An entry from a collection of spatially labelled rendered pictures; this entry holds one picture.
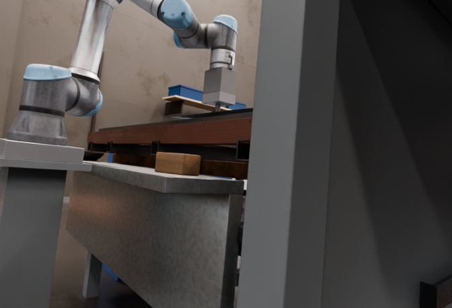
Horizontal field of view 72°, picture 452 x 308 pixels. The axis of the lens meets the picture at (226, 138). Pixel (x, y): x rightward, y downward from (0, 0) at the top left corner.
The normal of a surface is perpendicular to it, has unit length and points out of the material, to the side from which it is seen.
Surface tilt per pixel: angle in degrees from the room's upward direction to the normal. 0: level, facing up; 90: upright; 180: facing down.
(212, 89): 90
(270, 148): 90
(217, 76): 90
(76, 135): 90
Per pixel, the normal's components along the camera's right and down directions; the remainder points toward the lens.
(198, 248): -0.76, -0.13
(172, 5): -0.19, -0.08
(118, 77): 0.67, 0.00
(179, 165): -0.61, -0.12
